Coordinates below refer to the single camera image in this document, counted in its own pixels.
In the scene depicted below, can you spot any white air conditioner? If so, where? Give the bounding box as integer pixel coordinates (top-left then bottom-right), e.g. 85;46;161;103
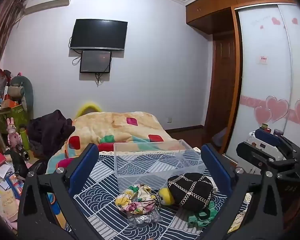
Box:
24;0;74;15

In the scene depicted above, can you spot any blue white patterned bedsheet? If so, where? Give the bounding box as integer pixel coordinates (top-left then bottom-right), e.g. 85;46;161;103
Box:
65;147;250;240

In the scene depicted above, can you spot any floral fabric scrunchie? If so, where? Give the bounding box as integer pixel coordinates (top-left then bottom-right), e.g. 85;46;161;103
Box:
115;184;158;215

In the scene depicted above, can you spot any brown wooden door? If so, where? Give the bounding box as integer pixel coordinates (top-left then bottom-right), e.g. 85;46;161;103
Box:
205;34;237;133

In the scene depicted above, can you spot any black television cable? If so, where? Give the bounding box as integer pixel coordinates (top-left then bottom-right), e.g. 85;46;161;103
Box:
72;50;82;65

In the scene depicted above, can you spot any yellow ring cushion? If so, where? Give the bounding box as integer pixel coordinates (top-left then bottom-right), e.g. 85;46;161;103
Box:
75;101;103;118

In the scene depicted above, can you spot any pile of books and papers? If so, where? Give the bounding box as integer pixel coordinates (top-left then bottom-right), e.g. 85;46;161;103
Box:
0;152;28;230

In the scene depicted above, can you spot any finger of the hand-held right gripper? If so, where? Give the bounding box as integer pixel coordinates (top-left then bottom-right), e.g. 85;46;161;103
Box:
255;128;300;155
236;142;300;179

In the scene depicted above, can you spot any green storage box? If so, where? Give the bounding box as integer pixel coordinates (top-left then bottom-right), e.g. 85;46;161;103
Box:
0;104;28;133

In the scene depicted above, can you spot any pink rabbit toy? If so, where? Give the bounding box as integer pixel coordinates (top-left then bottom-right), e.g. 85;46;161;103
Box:
6;117;22;147

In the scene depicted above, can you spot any beige colourful patch blanket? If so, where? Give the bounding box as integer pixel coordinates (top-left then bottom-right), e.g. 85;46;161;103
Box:
46;111;175;174

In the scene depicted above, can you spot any small black wall monitor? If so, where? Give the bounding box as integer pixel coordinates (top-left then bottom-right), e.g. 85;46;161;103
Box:
80;50;112;74

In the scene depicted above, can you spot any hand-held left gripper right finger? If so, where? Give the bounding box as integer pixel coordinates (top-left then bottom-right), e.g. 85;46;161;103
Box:
201;143;283;240

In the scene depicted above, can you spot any yellow plush ball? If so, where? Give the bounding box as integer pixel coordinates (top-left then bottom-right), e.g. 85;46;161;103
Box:
158;187;175;206

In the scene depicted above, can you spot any dark purple cloth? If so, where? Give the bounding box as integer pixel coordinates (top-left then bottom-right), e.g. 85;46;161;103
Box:
27;109;75;159

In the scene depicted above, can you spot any green knitted cloth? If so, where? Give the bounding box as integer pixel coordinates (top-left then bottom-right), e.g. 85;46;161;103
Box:
187;201;218;228

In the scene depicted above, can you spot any wooden wardrobe with white doors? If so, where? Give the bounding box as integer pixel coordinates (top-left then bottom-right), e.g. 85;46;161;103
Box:
186;0;300;170

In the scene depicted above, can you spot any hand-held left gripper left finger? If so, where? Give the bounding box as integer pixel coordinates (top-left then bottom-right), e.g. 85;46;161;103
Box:
17;143;100;240

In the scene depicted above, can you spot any black wall television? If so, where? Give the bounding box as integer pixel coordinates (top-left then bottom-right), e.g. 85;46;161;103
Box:
69;19;128;51

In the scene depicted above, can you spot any clear plastic storage box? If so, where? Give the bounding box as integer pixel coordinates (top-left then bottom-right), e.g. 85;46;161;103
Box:
114;139;207;193

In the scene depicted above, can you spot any green bottle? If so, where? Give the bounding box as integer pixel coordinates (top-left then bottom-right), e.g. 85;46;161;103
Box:
19;125;30;150

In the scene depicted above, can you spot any silver glitter pouch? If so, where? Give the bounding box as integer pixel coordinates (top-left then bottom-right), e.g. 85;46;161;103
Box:
127;209;163;228

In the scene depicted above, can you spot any black quilted chain bag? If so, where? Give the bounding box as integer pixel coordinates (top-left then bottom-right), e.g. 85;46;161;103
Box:
167;172;214;212

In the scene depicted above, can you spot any grey plush toy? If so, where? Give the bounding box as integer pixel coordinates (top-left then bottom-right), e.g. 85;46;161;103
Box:
10;75;34;113

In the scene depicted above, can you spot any striped brown curtain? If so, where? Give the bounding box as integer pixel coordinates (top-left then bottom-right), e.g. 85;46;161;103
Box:
0;0;28;85

